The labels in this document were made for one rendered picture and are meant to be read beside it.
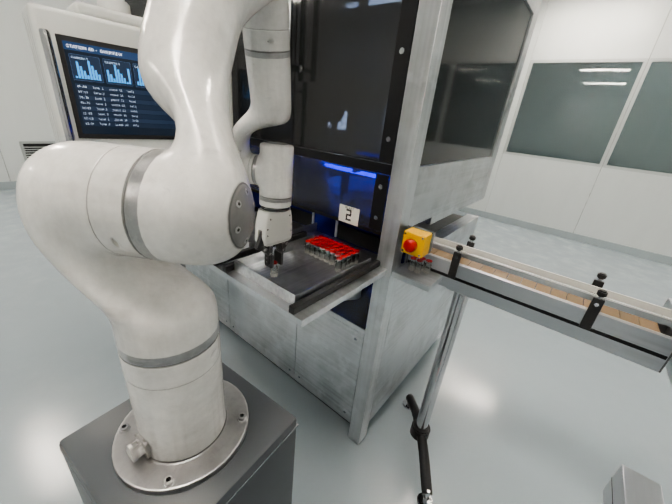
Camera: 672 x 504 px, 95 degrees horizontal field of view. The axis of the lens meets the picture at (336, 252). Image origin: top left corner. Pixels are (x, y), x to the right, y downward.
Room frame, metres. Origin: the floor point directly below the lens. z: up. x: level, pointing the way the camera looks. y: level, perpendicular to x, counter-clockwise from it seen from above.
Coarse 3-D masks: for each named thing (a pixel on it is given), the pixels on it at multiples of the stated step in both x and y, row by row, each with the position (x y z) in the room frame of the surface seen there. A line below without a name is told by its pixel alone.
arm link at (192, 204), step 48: (192, 0) 0.40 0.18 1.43; (240, 0) 0.46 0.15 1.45; (144, 48) 0.37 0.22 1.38; (192, 48) 0.38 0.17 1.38; (192, 96) 0.34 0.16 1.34; (192, 144) 0.30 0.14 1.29; (144, 192) 0.27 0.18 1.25; (192, 192) 0.27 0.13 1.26; (240, 192) 0.31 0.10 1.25; (144, 240) 0.26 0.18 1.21; (192, 240) 0.26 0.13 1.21; (240, 240) 0.30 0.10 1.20
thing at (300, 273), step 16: (304, 240) 1.03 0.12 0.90; (256, 256) 0.87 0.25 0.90; (288, 256) 0.93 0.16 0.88; (304, 256) 0.95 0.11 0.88; (240, 272) 0.79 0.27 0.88; (256, 272) 0.74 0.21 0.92; (288, 272) 0.82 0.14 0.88; (304, 272) 0.83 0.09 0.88; (320, 272) 0.84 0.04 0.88; (336, 272) 0.85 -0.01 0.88; (272, 288) 0.70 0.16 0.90; (288, 288) 0.73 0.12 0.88; (304, 288) 0.74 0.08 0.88; (320, 288) 0.72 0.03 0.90
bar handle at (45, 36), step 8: (40, 32) 1.05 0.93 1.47; (48, 32) 1.06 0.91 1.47; (48, 40) 1.06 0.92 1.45; (48, 48) 1.05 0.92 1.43; (48, 56) 1.05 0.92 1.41; (48, 64) 1.05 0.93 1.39; (56, 64) 1.06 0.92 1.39; (56, 72) 1.06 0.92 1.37; (56, 80) 1.05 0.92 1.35; (56, 88) 1.05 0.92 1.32; (56, 96) 1.05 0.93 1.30; (64, 96) 1.07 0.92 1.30; (64, 104) 1.06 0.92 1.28; (64, 112) 1.05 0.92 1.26; (64, 120) 1.05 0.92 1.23; (64, 128) 1.05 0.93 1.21; (72, 128) 1.07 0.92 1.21; (72, 136) 1.06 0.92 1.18
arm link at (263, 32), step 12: (276, 0) 0.67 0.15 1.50; (264, 12) 0.66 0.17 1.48; (276, 12) 0.67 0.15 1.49; (288, 12) 0.71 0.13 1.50; (252, 24) 0.67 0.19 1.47; (264, 24) 0.67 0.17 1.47; (276, 24) 0.68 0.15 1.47; (288, 24) 0.71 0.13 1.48; (252, 36) 0.68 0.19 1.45; (264, 36) 0.67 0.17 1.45; (276, 36) 0.68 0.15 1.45; (288, 36) 0.71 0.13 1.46; (252, 48) 0.68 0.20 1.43; (264, 48) 0.68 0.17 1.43; (276, 48) 0.69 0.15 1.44; (288, 48) 0.71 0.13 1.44
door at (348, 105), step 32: (320, 0) 1.15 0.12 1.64; (352, 0) 1.08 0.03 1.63; (384, 0) 1.02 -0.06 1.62; (320, 32) 1.15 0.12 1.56; (352, 32) 1.07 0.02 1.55; (384, 32) 1.01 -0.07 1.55; (320, 64) 1.14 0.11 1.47; (352, 64) 1.07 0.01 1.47; (384, 64) 1.00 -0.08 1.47; (320, 96) 1.14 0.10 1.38; (352, 96) 1.06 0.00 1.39; (384, 96) 0.99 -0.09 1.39; (320, 128) 1.13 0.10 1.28; (352, 128) 1.05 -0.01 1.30
